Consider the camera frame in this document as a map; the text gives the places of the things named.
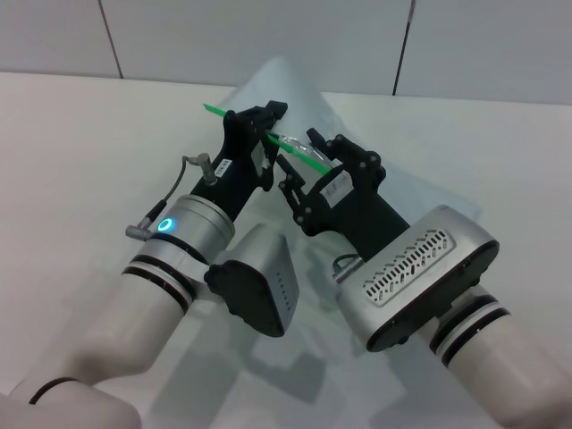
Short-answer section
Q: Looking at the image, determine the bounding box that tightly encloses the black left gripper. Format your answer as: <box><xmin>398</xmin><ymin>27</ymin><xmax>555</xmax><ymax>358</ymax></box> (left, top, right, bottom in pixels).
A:
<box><xmin>189</xmin><ymin>101</ymin><xmax>288</xmax><ymax>223</ymax></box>

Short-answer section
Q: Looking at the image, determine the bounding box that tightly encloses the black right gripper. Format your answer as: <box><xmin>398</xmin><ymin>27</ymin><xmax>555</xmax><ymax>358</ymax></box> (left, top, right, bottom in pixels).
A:
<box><xmin>277</xmin><ymin>129</ymin><xmax>410</xmax><ymax>263</ymax></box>

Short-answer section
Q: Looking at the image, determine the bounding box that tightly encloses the clear green-zip document bag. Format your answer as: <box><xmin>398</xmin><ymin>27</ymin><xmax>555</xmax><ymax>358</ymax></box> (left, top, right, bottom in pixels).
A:
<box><xmin>149</xmin><ymin>55</ymin><xmax>483</xmax><ymax>429</ymax></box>

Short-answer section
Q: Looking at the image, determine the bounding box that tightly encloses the grey right arm cable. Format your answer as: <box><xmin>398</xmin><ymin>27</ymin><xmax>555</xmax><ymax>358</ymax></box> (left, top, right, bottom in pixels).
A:
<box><xmin>331</xmin><ymin>254</ymin><xmax>363</xmax><ymax>281</ymax></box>

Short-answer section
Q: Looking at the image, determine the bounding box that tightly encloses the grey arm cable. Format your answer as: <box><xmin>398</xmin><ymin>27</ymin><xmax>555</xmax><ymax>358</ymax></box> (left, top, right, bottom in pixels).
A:
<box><xmin>331</xmin><ymin>254</ymin><xmax>363</xmax><ymax>281</ymax></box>
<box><xmin>124</xmin><ymin>153</ymin><xmax>214</xmax><ymax>240</ymax></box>

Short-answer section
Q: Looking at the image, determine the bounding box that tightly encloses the grey left arm cable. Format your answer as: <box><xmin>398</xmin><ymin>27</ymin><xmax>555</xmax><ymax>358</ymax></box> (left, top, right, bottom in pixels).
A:
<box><xmin>124</xmin><ymin>153</ymin><xmax>214</xmax><ymax>240</ymax></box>

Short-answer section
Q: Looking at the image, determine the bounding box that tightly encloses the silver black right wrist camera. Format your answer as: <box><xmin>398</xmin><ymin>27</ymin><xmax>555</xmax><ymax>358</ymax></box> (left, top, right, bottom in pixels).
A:
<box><xmin>338</xmin><ymin>205</ymin><xmax>501</xmax><ymax>353</ymax></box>

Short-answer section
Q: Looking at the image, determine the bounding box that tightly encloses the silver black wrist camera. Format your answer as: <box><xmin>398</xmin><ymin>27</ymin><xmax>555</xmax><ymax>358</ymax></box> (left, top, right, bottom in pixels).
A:
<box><xmin>338</xmin><ymin>205</ymin><xmax>501</xmax><ymax>353</ymax></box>
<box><xmin>204</xmin><ymin>223</ymin><xmax>300</xmax><ymax>338</ymax></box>

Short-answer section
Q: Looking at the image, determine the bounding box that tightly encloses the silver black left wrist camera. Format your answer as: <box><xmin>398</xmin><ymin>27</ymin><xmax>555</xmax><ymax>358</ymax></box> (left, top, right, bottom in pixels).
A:
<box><xmin>204</xmin><ymin>223</ymin><xmax>300</xmax><ymax>338</ymax></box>

